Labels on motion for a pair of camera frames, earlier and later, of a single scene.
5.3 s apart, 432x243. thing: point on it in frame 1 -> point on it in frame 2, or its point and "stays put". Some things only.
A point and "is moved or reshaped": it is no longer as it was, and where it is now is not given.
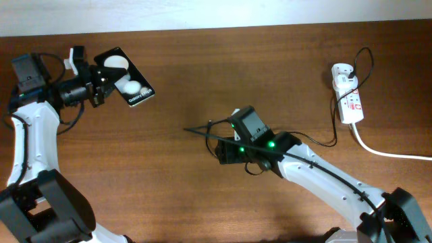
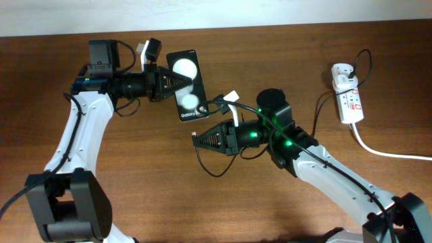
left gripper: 98,88 -> 164,92
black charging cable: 341,96 -> 222,104
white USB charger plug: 345,83 stays put
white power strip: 349,101 stays put
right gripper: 227,154 -> 227,146
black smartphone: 133,88 is moved or reshaped
